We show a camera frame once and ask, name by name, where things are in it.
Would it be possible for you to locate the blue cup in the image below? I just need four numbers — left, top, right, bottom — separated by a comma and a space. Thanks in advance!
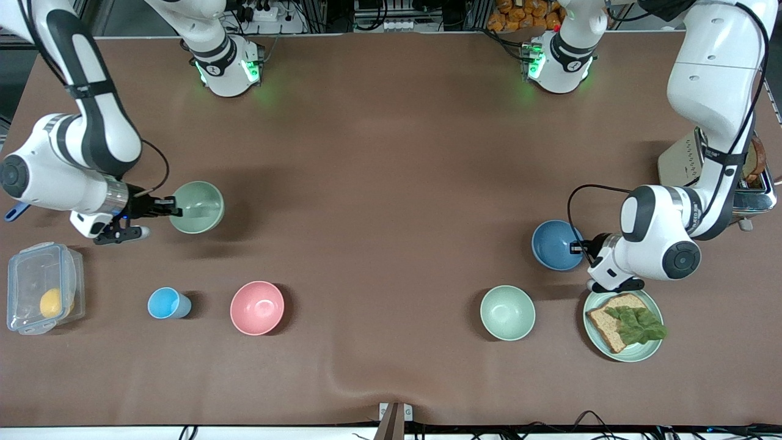
147, 287, 192, 320

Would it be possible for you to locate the blue bowl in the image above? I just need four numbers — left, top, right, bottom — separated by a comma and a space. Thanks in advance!
531, 220, 586, 271

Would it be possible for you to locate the brown toast slice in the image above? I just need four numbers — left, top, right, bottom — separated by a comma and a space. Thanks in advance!
742, 136, 768, 188

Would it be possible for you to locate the black floor cable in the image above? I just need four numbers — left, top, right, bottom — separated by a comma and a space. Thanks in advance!
519, 411, 618, 440

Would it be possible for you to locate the brown table cloth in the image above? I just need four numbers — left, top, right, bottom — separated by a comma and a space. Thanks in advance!
0, 34, 782, 427

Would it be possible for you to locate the green lettuce leaf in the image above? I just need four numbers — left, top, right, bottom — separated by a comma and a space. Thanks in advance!
604, 305, 668, 346

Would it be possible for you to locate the white power strip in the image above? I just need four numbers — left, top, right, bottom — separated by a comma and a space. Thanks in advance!
380, 17, 426, 32
235, 0, 288, 24

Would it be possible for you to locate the green bowl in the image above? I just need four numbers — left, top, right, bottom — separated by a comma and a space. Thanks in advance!
480, 285, 536, 342
169, 181, 225, 235

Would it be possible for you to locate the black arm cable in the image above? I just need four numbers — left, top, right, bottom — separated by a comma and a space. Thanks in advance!
131, 139, 170, 197
567, 183, 633, 245

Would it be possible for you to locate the orange snack bag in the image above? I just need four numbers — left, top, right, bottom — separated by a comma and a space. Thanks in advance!
487, 0, 564, 32

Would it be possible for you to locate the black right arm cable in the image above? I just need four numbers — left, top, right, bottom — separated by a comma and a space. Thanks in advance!
131, 139, 170, 197

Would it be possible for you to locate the brown bread slice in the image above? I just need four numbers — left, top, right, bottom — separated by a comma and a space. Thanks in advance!
586, 293, 649, 354

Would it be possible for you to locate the yellow lemon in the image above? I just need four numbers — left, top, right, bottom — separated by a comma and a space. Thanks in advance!
40, 288, 75, 319

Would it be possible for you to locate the pink bowl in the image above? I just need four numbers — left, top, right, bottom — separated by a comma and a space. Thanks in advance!
230, 280, 285, 336

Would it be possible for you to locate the clear plastic lidded container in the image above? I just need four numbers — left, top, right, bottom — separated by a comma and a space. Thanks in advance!
6, 242, 86, 336

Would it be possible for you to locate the beige metal toaster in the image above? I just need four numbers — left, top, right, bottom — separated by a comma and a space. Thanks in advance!
658, 127, 778, 232

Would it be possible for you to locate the green plate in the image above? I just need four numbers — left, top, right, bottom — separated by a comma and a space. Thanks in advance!
582, 284, 665, 363

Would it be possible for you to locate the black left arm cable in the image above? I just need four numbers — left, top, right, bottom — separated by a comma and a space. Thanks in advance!
567, 183, 633, 245

